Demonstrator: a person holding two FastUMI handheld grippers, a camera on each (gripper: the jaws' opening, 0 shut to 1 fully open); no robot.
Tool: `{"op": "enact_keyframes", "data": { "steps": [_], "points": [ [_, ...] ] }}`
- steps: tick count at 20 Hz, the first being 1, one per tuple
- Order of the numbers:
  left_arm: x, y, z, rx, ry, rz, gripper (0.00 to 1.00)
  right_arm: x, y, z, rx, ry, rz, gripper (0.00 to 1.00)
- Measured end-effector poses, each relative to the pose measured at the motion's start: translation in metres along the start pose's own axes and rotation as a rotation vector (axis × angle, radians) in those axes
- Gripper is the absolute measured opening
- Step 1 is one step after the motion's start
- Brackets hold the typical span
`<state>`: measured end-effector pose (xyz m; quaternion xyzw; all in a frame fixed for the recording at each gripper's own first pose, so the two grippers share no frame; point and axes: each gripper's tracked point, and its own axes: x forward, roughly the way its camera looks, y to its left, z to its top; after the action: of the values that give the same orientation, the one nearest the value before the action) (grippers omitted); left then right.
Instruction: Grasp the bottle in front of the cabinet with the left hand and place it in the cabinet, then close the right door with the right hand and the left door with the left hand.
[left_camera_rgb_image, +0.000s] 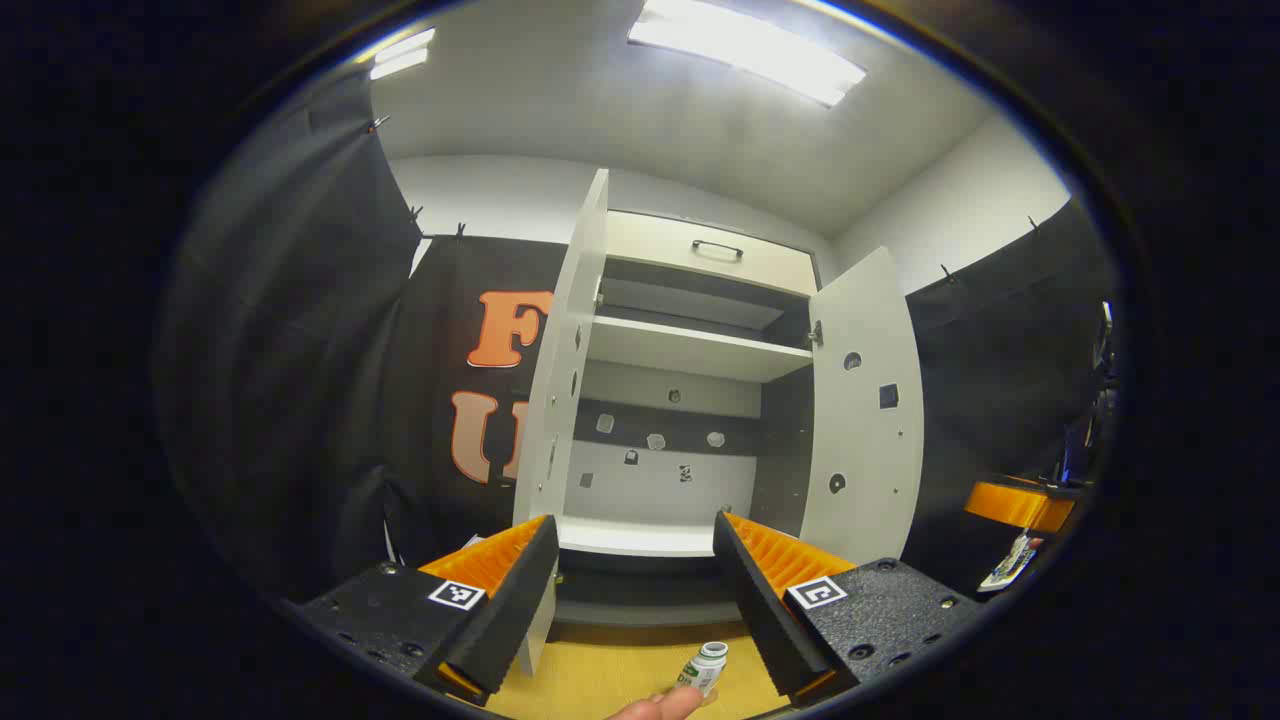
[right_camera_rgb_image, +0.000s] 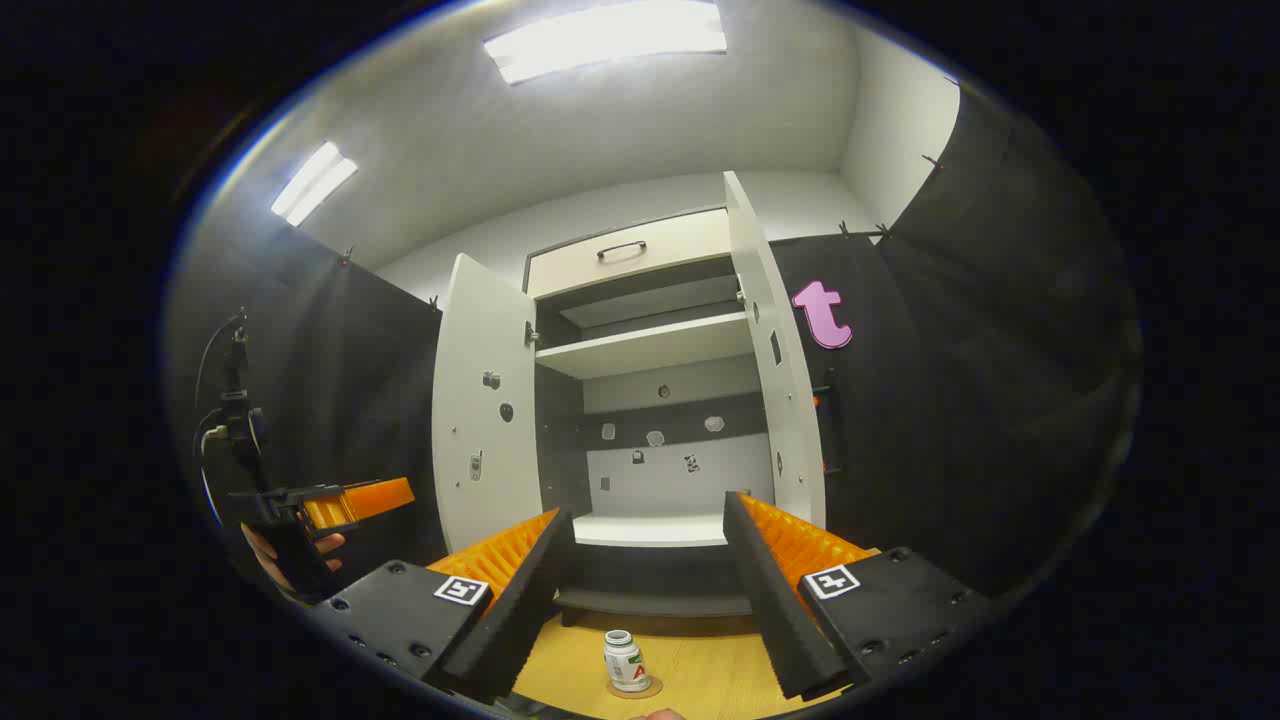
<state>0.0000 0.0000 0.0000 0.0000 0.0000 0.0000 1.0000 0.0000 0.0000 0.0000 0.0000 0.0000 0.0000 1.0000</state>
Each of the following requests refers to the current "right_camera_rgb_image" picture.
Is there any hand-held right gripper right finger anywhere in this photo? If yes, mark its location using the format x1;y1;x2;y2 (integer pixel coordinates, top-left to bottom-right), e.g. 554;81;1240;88
722;490;996;701

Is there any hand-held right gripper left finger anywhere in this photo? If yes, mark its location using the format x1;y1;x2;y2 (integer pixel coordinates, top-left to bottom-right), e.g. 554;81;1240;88
305;507;578;706

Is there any white drink bottle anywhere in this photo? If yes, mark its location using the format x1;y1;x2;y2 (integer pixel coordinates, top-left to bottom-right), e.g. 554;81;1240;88
603;630;652;693

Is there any white cabinet door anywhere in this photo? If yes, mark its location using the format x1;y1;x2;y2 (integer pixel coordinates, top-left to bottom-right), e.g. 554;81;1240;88
723;170;828;531
432;253;544;554

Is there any white cabinet shelf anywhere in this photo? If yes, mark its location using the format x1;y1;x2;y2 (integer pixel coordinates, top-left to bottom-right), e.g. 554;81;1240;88
535;312;753;381
573;513;728;548

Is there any white open cabinet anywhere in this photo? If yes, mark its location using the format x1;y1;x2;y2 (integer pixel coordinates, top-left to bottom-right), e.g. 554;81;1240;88
432;170;828;618

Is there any small ceiling light panel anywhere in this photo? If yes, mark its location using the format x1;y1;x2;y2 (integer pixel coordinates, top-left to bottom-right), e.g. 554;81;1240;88
270;140;359;228

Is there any white cabinet drawer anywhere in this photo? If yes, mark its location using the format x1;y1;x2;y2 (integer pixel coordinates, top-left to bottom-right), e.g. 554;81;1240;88
525;208;734;299

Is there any large ceiling light panel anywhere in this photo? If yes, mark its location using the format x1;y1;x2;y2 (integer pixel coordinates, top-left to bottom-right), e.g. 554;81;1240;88
483;0;729;86

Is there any thin white cable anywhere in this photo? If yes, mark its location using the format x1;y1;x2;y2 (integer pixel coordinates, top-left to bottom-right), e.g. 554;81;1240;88
198;425;229;526

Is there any thin black cable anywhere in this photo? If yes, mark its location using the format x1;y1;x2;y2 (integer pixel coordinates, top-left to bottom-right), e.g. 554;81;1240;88
194;312;247;411

